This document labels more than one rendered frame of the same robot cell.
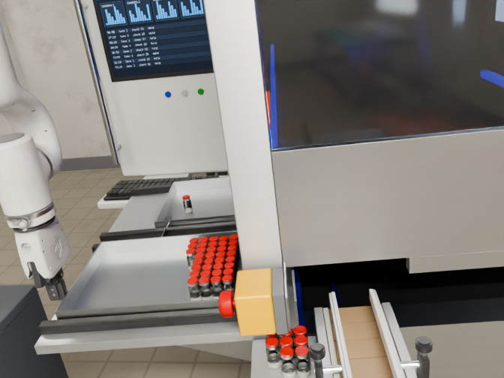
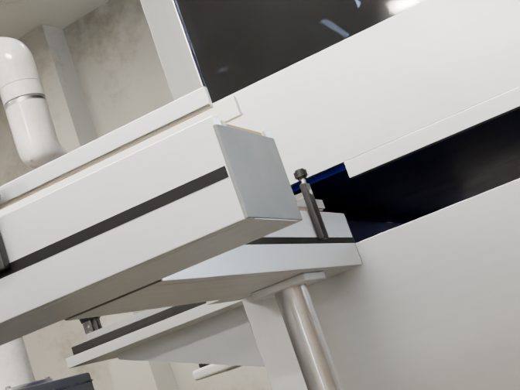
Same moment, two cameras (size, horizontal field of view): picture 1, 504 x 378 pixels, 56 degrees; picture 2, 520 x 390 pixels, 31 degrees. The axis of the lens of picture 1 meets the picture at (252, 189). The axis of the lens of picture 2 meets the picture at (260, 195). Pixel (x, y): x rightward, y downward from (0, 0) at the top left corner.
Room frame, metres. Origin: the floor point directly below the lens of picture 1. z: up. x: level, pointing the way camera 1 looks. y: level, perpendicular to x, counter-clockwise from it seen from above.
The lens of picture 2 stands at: (-0.93, -0.52, 0.72)
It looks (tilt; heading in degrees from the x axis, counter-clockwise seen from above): 11 degrees up; 16
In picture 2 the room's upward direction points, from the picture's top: 19 degrees counter-clockwise
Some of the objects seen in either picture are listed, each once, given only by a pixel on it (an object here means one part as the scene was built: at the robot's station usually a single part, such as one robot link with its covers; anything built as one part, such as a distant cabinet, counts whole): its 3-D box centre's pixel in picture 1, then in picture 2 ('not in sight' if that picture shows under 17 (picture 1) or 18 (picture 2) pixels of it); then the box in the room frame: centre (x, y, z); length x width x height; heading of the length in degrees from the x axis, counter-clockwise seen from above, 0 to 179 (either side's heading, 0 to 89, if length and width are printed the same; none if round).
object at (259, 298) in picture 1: (261, 301); not in sight; (0.59, 0.01, 0.99); 0.08 x 0.07 x 0.07; 85
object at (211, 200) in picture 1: (226, 200); not in sight; (1.18, 0.07, 0.90); 0.34 x 0.26 x 0.04; 85
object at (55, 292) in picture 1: (51, 289); (87, 324); (0.79, 0.41, 0.94); 0.03 x 0.03 x 0.07; 85
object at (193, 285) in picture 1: (200, 267); not in sight; (0.85, 0.13, 0.90); 0.18 x 0.02 x 0.05; 175
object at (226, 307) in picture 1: (231, 303); not in sight; (0.59, 0.05, 0.99); 0.04 x 0.04 x 0.04; 85
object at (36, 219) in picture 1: (30, 214); not in sight; (0.80, 0.41, 1.09); 0.09 x 0.08 x 0.03; 175
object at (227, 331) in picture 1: (193, 242); (247, 309); (1.02, 0.16, 0.87); 0.70 x 0.48 x 0.02; 175
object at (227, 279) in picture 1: (232, 265); not in sight; (0.84, 0.06, 0.90); 0.18 x 0.02 x 0.05; 175
